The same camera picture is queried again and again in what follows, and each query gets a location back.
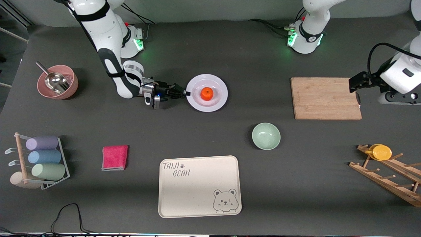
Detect white round plate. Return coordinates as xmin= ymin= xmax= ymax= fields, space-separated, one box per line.
xmin=186 ymin=74 xmax=228 ymax=112

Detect wooden cutting board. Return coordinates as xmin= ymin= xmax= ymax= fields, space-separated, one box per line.
xmin=290 ymin=77 xmax=362 ymax=120

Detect yellow mug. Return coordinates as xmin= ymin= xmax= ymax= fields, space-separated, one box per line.
xmin=364 ymin=144 xmax=392 ymax=161

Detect pink folded cloth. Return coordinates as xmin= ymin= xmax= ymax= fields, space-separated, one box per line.
xmin=102 ymin=145 xmax=129 ymax=171

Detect pink bowl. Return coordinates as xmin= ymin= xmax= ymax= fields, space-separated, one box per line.
xmin=37 ymin=65 xmax=79 ymax=100

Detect beige bear print tray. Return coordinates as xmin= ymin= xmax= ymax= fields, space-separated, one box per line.
xmin=158 ymin=155 xmax=242 ymax=219

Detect pale green bowl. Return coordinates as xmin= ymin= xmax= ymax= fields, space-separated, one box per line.
xmin=252 ymin=122 xmax=281 ymax=150

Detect wooden peg mug rack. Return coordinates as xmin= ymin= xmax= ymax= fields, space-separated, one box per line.
xmin=349 ymin=144 xmax=421 ymax=208

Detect metal scoop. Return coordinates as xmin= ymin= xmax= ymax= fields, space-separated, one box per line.
xmin=36 ymin=62 xmax=70 ymax=94

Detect purple cup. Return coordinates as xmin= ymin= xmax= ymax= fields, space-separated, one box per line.
xmin=26 ymin=136 xmax=59 ymax=151

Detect blue cup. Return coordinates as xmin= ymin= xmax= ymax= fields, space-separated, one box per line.
xmin=28 ymin=149 xmax=62 ymax=164

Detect pale green cup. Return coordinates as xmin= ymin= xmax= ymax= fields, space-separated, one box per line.
xmin=31 ymin=163 xmax=66 ymax=181

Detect beige cup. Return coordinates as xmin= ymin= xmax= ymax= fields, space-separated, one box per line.
xmin=10 ymin=172 xmax=41 ymax=190

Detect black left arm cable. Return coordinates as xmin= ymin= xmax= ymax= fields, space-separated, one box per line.
xmin=367 ymin=42 xmax=421 ymax=78

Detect black right arm base cables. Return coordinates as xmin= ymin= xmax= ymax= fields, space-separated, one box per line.
xmin=123 ymin=3 xmax=157 ymax=41

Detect black arm base cables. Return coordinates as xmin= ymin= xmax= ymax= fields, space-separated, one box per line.
xmin=248 ymin=8 xmax=308 ymax=38
xmin=123 ymin=3 xmax=157 ymax=41

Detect black left arm base cables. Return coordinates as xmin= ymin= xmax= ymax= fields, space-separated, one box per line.
xmin=248 ymin=8 xmax=308 ymax=38

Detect black looped cable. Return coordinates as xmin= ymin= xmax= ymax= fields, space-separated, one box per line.
xmin=51 ymin=203 xmax=99 ymax=235

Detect white wire cup rack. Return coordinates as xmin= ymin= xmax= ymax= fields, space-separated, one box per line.
xmin=5 ymin=132 xmax=70 ymax=190

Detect dark metal frame bar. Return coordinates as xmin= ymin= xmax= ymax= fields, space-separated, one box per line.
xmin=0 ymin=5 xmax=33 ymax=27

